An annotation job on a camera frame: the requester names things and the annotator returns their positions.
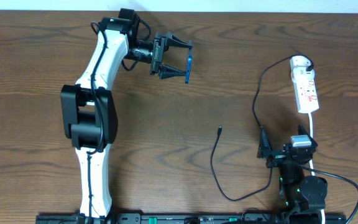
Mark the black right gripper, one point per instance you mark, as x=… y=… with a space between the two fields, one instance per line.
x=278 y=155

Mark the blue Galaxy smartphone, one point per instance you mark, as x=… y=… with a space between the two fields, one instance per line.
x=189 y=62

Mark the white power strip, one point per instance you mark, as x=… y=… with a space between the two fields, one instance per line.
x=305 y=90

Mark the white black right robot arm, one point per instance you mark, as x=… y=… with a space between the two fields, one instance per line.
x=304 y=194

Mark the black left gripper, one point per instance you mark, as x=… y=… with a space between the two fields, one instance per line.
x=156 y=53

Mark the white USB charger adapter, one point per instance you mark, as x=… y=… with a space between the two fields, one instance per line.
x=301 y=64

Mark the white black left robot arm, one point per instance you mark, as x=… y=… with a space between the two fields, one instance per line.
x=89 y=115

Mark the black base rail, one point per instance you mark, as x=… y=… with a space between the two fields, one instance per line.
x=136 y=218

